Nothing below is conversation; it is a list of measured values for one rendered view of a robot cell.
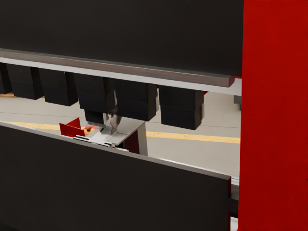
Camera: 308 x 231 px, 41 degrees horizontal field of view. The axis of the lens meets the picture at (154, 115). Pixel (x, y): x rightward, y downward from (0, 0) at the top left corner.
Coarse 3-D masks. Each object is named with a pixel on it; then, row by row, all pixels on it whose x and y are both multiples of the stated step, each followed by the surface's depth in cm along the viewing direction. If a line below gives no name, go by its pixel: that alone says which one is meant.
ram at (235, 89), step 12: (0, 60) 193; (12, 60) 189; (24, 60) 185; (84, 72) 170; (96, 72) 167; (108, 72) 164; (168, 84) 153; (180, 84) 150; (192, 84) 148; (204, 84) 145; (240, 84) 138
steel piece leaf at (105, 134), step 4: (104, 128) 199; (108, 128) 198; (100, 132) 196; (104, 132) 196; (108, 132) 196; (96, 136) 193; (100, 136) 193; (104, 136) 193; (108, 136) 193; (100, 140) 190; (104, 140) 189
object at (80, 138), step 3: (78, 135) 196; (75, 138) 194; (78, 138) 193; (81, 138) 193; (84, 138) 194; (87, 138) 193; (84, 141) 191; (87, 141) 190; (99, 144) 187; (102, 144) 186; (105, 144) 186; (108, 144) 188; (111, 144) 187; (111, 147) 187
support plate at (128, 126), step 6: (108, 120) 208; (126, 120) 207; (132, 120) 207; (138, 120) 206; (120, 126) 201; (126, 126) 201; (132, 126) 200; (138, 126) 200; (96, 132) 197; (120, 132) 196; (126, 132) 195; (132, 132) 196; (114, 138) 191; (120, 138) 190; (114, 144) 187
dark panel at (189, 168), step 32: (0, 128) 133; (0, 160) 140; (32, 160) 131; (64, 160) 124; (96, 160) 117; (128, 160) 110; (160, 160) 107; (0, 192) 149; (32, 192) 139; (64, 192) 130; (96, 192) 122; (128, 192) 116; (160, 192) 109; (192, 192) 104; (224, 192) 99; (32, 224) 147; (64, 224) 137; (96, 224) 129; (128, 224) 121; (160, 224) 114; (192, 224) 108; (224, 224) 103
